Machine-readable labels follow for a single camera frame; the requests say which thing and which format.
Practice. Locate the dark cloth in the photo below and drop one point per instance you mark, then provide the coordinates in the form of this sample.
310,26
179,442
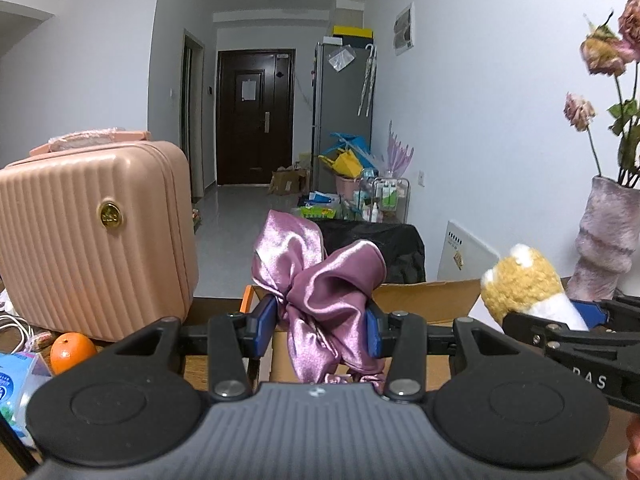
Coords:
380,245

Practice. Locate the white wall socket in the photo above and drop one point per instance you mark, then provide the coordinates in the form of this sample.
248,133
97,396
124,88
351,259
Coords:
421,178

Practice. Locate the orange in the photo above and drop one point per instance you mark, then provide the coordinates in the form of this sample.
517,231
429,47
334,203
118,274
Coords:
72,352

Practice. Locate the yellow box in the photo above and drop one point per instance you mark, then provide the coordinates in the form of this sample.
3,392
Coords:
352,31

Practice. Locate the side doorway frame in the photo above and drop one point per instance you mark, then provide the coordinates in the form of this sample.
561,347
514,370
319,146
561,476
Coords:
192,120

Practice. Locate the red cardboard box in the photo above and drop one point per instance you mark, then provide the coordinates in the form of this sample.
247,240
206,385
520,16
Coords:
425,300

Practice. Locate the white paper sheet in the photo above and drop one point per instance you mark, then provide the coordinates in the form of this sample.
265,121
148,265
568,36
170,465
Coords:
249,90

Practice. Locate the yellow plush toy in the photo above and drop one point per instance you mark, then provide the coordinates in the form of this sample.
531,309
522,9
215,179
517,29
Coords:
520,280

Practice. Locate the white panel heater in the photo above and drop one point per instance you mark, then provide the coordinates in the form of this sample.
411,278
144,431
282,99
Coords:
462,252

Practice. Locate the pink ribbed suitcase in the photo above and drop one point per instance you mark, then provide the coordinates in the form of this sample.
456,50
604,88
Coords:
75,240

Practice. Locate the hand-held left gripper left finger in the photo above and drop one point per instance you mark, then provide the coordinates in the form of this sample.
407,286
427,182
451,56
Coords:
265,325

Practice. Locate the purple feather wings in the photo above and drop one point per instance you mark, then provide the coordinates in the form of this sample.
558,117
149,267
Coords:
400,152

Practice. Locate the purple satin scrunchie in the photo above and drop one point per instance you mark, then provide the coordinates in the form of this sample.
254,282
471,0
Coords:
325,290

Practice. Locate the bunch of dried roses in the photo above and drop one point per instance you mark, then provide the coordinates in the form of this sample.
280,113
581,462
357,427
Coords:
602,47

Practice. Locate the white folded umbrella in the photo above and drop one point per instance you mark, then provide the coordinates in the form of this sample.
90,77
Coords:
367,80

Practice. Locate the purple textured vase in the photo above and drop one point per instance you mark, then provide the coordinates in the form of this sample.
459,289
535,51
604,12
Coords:
605,240

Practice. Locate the dark wooden door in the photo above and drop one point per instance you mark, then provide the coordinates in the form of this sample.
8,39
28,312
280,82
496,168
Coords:
260,125

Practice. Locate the pink bucket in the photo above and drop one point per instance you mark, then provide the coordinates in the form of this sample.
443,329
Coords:
347,186

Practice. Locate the large blue tissue pack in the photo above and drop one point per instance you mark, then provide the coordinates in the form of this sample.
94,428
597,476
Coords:
20,390

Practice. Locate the clear plastic bag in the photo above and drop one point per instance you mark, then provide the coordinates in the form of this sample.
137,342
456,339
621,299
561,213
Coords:
341,58

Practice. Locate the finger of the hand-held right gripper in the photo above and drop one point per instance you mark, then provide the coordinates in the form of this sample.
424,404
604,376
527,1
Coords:
592,312
575,355

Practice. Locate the white wall fuse panel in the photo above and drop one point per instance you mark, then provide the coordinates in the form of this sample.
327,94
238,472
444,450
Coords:
404,30

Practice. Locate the person's right hand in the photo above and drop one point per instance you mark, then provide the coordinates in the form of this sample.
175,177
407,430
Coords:
634,450

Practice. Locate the brown cardboard box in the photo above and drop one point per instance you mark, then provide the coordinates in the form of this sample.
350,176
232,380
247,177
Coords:
287,182

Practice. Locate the grey refrigerator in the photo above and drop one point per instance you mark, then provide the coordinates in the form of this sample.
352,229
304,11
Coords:
340,105

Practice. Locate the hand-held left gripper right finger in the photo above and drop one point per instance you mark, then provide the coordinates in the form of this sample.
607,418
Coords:
372,332

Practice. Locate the trolley with bottles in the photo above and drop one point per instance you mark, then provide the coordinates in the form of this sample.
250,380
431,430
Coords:
387,195

